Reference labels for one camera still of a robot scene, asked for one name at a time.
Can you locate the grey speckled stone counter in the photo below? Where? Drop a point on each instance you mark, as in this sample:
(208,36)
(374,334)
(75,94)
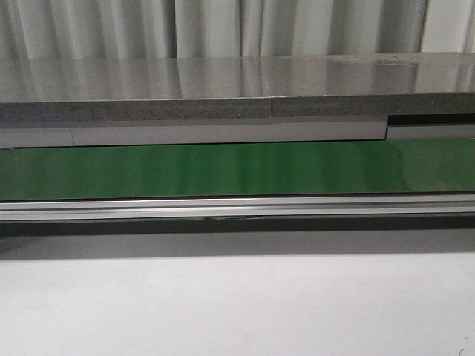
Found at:
(64,91)

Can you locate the green conveyor belt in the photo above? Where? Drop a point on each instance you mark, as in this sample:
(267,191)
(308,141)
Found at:
(247,169)

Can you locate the white pleated curtain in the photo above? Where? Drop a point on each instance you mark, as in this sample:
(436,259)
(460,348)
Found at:
(186,29)

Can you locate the grey conveyor rear rail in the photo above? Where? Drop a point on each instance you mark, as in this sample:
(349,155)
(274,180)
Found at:
(275,129)

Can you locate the aluminium conveyor front rail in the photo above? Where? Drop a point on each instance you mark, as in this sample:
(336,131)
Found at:
(322,206)

